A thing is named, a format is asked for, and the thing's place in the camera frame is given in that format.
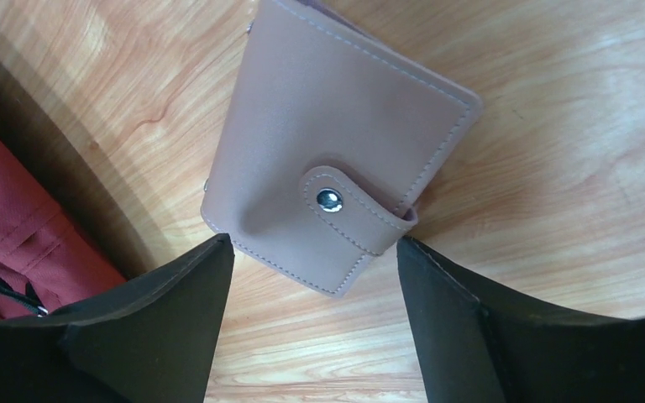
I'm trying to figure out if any red student backpack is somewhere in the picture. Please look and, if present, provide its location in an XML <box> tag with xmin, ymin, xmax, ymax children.
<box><xmin>0</xmin><ymin>141</ymin><xmax>125</xmax><ymax>311</ymax></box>

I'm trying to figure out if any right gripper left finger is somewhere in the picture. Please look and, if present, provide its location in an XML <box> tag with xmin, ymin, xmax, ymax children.
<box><xmin>0</xmin><ymin>234</ymin><xmax>234</xmax><ymax>402</ymax></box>

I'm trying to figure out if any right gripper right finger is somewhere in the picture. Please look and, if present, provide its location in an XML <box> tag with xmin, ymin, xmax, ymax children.
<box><xmin>396</xmin><ymin>237</ymin><xmax>645</xmax><ymax>402</ymax></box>

